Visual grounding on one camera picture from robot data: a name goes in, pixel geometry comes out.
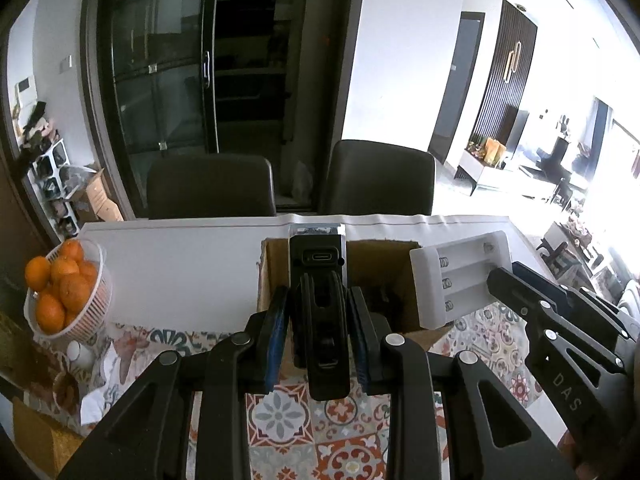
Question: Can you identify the brown wooden door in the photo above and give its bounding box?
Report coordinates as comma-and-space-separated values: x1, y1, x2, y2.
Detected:
0, 35, 51, 261

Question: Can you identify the white television cabinet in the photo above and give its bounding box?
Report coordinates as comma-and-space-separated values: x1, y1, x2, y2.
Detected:
452, 150, 541, 196

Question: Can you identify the black glass cabinet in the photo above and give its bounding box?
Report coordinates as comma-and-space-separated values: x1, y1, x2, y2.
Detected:
80, 0, 371, 211

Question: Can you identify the small cardboard box on floor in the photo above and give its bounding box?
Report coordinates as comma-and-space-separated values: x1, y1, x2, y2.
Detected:
82, 167, 125, 222

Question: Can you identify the black office chair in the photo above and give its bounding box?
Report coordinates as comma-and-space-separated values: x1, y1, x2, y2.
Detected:
542, 135, 571, 176

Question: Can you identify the small white cup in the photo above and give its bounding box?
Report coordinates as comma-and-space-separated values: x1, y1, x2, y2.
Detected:
65, 340, 96, 371

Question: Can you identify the pile of oranges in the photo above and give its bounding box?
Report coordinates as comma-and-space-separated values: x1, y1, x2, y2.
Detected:
25, 240, 98, 333

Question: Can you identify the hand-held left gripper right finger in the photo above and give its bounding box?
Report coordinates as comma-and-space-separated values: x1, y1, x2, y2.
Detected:
347, 285, 578, 480

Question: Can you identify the golden box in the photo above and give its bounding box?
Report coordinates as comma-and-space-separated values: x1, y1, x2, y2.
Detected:
10, 395, 86, 478

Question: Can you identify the black phone holder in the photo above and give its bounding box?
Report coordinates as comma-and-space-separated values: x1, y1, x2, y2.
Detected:
287, 225, 353, 402

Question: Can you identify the grey door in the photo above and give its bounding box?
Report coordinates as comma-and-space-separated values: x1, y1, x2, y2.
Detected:
427, 11, 486, 165

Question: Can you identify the white packet with red print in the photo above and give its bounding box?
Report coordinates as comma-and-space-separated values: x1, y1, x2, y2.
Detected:
107, 332, 156, 366

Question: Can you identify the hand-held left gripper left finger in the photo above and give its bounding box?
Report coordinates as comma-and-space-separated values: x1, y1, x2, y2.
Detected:
57, 285, 291, 480

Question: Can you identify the white shelf unit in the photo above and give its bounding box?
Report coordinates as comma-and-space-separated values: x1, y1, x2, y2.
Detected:
30, 137, 81, 236

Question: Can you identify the white battery charger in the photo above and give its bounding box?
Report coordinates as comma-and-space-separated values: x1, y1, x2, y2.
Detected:
409, 230, 513, 330

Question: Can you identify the orange bag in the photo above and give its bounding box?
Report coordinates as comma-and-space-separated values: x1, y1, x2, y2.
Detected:
482, 137, 507, 165

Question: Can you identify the brown round bowl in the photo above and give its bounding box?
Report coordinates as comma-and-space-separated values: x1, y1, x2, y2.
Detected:
52, 370, 81, 413

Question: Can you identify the cluttered side table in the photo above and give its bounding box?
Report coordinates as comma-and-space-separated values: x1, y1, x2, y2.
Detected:
537, 210, 616, 281

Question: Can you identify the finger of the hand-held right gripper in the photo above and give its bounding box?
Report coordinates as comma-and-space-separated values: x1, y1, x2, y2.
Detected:
486, 266, 631, 377
511, 261, 640, 351

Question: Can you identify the dark grey dining chair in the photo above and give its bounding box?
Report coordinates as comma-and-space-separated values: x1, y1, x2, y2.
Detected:
320, 140, 436, 217
146, 154, 277, 220

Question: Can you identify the dark slatted wall panel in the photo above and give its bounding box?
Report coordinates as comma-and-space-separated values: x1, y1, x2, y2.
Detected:
477, 0, 538, 141

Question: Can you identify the patterned tablecloth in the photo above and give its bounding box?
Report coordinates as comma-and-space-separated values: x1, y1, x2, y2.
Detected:
80, 212, 566, 480

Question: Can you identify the white fruit basket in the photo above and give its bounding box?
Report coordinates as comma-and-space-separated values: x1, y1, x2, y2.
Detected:
24, 239, 113, 343

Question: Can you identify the black television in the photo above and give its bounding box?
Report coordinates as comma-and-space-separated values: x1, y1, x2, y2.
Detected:
502, 109, 530, 148

